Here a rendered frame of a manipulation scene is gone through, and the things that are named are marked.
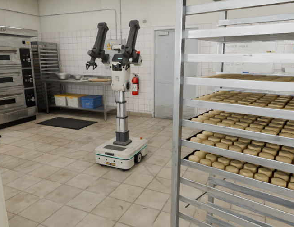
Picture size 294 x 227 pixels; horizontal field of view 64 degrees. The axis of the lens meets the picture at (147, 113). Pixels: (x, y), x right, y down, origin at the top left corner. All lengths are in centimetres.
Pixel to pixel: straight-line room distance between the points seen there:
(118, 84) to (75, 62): 383
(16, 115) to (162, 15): 382
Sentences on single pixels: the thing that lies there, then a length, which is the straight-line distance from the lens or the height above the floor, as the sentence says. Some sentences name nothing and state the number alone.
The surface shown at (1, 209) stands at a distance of 206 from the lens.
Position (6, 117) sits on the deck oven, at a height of 23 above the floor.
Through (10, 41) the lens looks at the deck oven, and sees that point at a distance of 572.
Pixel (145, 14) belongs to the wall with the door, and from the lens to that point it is 574.
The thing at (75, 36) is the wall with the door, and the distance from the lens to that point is 677.
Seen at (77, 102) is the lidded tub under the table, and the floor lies 35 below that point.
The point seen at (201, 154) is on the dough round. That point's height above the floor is 97.
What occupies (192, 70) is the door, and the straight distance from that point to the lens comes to 533.
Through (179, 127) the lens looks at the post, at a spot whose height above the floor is 113.
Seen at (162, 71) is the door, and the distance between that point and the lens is 554.
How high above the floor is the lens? 141
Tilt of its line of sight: 13 degrees down
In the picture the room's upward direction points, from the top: straight up
